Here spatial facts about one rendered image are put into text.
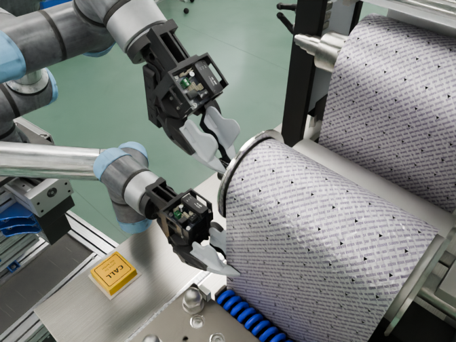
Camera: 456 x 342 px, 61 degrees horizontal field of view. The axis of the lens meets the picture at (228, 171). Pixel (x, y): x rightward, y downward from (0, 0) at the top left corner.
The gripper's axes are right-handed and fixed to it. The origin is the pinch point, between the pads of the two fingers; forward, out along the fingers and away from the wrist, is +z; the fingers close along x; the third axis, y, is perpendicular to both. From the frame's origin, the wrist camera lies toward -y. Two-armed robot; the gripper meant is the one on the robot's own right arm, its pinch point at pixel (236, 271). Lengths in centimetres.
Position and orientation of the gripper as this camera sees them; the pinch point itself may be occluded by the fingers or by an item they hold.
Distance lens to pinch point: 66.0
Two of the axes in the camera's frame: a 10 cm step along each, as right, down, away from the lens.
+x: 6.8, -5.2, 5.2
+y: 0.0, -7.1, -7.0
